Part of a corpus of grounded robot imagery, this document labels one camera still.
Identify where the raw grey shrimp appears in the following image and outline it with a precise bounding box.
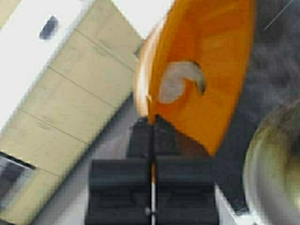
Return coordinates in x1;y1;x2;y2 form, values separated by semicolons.
158;60;206;104

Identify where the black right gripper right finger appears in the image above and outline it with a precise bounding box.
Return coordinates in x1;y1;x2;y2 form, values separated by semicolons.
154;115;219;225

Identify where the orange plastic bowl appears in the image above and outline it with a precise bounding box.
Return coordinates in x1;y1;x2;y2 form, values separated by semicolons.
134;0;256;156

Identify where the stainless steel electric stove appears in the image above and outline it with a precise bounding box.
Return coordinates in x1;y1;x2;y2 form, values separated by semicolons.
214;0;300;216

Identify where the beige wooden cabinet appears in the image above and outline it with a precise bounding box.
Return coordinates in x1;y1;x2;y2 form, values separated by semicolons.
0;0;142;225

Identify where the steel frying pan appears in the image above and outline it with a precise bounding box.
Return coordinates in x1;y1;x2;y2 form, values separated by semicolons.
243;99;300;225

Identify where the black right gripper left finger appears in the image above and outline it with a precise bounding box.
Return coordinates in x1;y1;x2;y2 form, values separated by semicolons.
84;117;155;225

